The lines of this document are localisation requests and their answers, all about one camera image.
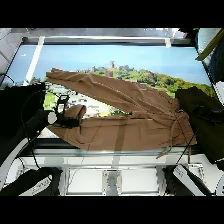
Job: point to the silver frame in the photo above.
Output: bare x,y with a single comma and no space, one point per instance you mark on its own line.
113,173

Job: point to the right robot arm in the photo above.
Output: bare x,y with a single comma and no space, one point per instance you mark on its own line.
193,181

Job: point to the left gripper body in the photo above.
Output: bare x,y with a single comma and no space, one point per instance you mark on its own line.
68,121

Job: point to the black garment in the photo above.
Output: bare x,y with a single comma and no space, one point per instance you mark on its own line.
20,106

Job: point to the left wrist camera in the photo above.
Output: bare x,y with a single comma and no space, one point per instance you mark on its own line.
62,102

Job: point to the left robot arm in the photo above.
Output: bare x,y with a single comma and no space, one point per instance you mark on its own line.
23,146

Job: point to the brown pants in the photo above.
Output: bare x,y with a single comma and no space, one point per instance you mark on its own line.
133,113

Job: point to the dark green garment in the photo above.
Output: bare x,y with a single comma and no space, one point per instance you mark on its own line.
206,136

